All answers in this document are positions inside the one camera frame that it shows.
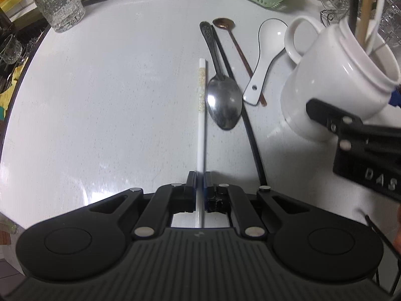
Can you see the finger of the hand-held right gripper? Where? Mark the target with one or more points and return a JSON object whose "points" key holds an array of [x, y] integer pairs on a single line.
{"points": [[325, 114], [396, 98]]}

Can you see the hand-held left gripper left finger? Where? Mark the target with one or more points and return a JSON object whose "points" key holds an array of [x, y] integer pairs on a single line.
{"points": [[191, 194]]}

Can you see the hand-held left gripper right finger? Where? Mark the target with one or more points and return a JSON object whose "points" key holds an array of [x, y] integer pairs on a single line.
{"points": [[208, 194]]}

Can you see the white ceramic jar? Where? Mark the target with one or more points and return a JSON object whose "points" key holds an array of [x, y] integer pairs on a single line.
{"points": [[322, 100]]}

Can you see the black chopstick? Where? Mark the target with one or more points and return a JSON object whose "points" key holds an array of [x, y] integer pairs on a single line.
{"points": [[255, 150], [354, 0]]}

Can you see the metal spoon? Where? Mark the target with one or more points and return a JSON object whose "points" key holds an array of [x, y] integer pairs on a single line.
{"points": [[225, 103]]}

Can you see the white ceramic spoon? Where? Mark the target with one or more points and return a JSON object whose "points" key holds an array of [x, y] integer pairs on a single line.
{"points": [[272, 34]]}

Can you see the wooden chopstick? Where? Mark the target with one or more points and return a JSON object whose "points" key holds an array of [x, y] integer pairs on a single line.
{"points": [[366, 3]]}

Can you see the copper spoon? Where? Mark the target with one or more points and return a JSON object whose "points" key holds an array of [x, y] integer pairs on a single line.
{"points": [[224, 23]]}

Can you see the yellow cloth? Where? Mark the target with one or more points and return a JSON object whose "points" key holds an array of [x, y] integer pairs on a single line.
{"points": [[7, 97]]}

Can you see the wine glass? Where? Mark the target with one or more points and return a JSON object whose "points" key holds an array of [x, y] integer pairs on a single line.
{"points": [[11, 50]]}

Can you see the textured glass pitcher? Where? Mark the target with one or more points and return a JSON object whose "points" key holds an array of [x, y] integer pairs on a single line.
{"points": [[56, 3]]}

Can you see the black kitchen sink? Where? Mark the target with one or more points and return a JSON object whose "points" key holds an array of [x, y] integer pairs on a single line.
{"points": [[9, 18]]}

